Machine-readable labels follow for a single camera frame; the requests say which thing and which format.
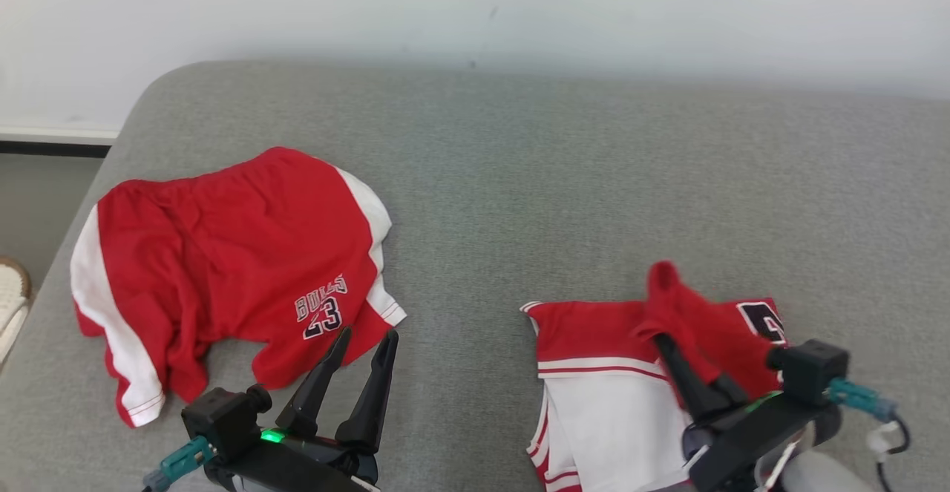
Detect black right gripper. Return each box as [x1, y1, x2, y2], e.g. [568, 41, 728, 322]
[653, 332, 843, 492]

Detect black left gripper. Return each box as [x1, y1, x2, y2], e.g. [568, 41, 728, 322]
[204, 327, 399, 492]

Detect red and white basketball jersey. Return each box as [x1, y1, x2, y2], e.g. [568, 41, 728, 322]
[520, 260, 791, 492]

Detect red Bulls 23 shorts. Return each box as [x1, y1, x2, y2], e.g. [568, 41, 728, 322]
[71, 147, 407, 428]

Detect grey fabric mat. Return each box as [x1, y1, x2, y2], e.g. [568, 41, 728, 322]
[0, 60, 950, 492]

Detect white wicker basket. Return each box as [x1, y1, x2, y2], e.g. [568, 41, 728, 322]
[0, 257, 32, 363]

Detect white and black baseboard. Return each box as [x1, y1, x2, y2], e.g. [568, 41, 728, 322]
[0, 127, 119, 157]

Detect black cable with teal plug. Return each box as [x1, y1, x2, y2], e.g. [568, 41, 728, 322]
[828, 377, 912, 492]
[141, 436, 216, 492]

